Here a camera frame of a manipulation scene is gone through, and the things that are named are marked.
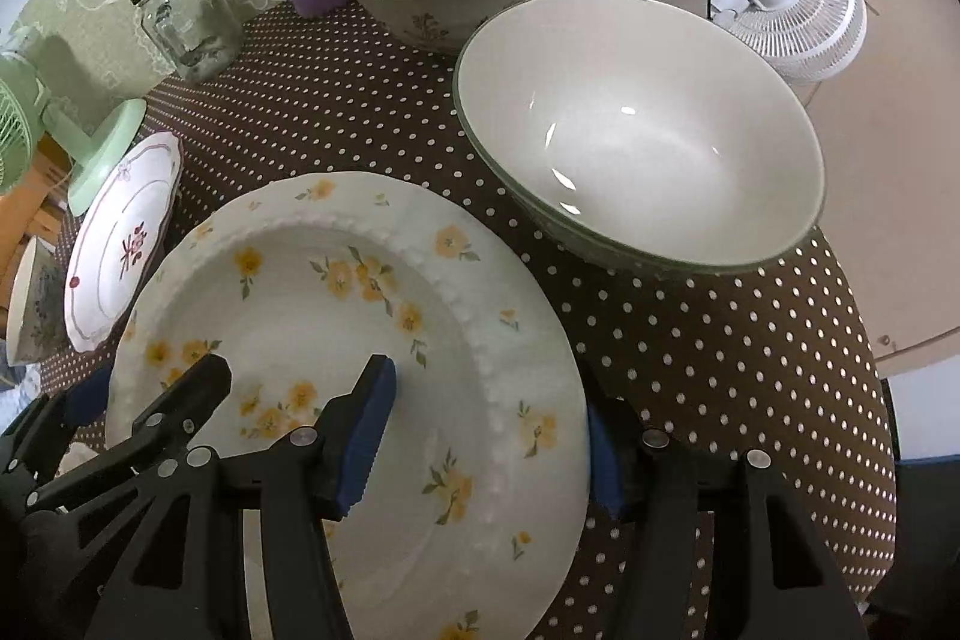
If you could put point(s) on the wooden bed headboard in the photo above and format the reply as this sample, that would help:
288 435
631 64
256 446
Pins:
30 220

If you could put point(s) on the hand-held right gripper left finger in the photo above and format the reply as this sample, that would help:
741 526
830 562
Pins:
369 422

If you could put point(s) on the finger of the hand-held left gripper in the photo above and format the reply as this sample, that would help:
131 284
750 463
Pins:
191 392
79 401

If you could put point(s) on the green desk fan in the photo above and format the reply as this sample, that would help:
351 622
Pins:
105 153

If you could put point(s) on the pink floral white plate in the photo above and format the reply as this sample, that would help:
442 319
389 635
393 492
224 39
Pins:
112 250

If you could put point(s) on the brown polka dot tablecloth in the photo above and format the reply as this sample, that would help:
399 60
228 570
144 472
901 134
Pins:
337 115

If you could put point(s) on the yellow floral white plate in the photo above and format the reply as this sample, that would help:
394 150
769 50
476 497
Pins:
300 317

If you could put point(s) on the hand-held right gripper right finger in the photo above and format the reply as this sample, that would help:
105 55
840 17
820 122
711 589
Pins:
604 460

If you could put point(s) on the floral ceramic cup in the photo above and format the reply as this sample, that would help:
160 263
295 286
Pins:
37 310

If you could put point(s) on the glass jar with black lid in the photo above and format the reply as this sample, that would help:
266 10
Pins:
187 33

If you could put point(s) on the blue checked printed blanket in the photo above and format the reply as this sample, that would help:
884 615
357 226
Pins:
11 400

